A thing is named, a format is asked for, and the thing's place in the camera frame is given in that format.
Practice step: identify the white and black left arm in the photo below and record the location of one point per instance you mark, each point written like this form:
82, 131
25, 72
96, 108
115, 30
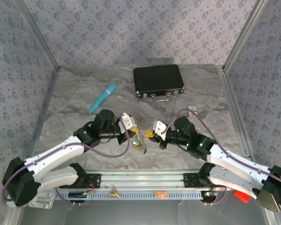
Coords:
51, 152

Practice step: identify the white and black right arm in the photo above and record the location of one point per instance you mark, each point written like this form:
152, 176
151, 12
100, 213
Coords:
231, 164

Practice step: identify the aluminium side rail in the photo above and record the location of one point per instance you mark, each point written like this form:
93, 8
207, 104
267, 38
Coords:
45, 110
235, 112

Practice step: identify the aluminium frame post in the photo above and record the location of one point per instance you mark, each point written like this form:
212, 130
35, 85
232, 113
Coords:
246, 35
37, 35

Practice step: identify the yellow plastic key tag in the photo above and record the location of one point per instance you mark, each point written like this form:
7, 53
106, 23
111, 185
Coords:
137, 147

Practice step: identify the orange label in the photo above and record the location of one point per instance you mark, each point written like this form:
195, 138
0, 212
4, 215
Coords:
161, 194

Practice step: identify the red plastic object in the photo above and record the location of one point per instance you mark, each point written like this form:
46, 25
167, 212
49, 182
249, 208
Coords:
242, 196

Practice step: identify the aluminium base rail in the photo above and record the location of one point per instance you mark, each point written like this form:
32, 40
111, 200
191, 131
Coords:
140, 179

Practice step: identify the gold metal clip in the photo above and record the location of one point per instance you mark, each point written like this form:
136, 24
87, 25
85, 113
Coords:
114, 193

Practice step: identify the grey metal bracket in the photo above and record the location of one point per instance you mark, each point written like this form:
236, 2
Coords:
42, 200

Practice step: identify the teal pen-shaped device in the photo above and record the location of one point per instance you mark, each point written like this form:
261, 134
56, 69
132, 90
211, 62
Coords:
103, 97

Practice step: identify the teal plastic key tag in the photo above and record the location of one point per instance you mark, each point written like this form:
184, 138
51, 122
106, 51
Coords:
134, 141

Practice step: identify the small white card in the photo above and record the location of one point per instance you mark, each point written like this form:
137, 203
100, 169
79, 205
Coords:
192, 107

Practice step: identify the small black circuit board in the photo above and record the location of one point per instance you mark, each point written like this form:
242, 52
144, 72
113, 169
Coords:
77, 195
210, 194

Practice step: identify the small clear plastic item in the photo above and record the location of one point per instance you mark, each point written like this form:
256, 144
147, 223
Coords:
142, 140

